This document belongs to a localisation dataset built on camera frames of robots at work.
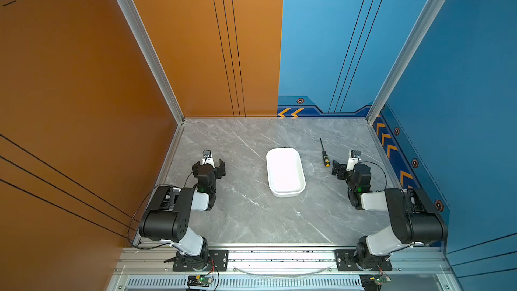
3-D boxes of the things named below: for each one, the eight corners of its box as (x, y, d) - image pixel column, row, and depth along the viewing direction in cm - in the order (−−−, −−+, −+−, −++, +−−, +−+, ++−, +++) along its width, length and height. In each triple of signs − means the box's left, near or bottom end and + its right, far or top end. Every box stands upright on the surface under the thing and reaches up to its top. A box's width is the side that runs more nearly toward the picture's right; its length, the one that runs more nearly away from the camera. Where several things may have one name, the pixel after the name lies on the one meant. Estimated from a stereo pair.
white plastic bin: (267, 198, 91) (267, 192, 86) (266, 154, 106) (266, 147, 101) (305, 198, 91) (307, 192, 86) (299, 154, 106) (301, 147, 101)
